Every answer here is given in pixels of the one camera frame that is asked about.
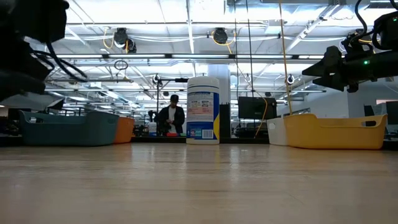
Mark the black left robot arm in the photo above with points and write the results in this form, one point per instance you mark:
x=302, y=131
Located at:
x=21, y=46

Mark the person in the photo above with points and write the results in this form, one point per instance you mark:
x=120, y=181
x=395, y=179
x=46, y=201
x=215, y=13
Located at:
x=171, y=118

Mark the orange plastic bin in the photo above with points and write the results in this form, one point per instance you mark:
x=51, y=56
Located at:
x=124, y=130

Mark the black monitor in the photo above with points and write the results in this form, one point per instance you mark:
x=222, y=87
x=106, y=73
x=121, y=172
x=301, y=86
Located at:
x=256, y=108

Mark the white Lysol wipes canister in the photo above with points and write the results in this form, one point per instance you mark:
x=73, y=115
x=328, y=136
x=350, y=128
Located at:
x=202, y=112

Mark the black aluminium table frame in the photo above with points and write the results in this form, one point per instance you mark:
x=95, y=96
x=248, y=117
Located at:
x=155, y=140

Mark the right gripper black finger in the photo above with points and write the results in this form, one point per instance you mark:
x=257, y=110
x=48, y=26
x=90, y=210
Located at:
x=331, y=63
x=334, y=82

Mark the black upright panel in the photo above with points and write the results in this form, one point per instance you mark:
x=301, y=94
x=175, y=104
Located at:
x=224, y=121

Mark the long ceiling light bar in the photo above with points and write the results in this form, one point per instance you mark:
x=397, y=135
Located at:
x=199, y=56

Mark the dark screen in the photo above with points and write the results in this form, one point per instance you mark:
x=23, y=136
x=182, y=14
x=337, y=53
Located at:
x=392, y=112

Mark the yellow plastic bin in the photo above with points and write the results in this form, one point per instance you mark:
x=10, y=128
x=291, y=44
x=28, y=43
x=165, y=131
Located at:
x=332, y=135

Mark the white plastic bin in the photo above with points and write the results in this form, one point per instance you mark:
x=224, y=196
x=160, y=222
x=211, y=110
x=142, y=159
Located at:
x=276, y=132

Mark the white blue container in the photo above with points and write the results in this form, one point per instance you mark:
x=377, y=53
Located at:
x=152, y=129

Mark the teal plastic bin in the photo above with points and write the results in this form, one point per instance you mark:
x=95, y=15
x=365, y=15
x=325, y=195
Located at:
x=68, y=130

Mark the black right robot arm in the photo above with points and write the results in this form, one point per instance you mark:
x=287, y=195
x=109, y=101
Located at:
x=387, y=31

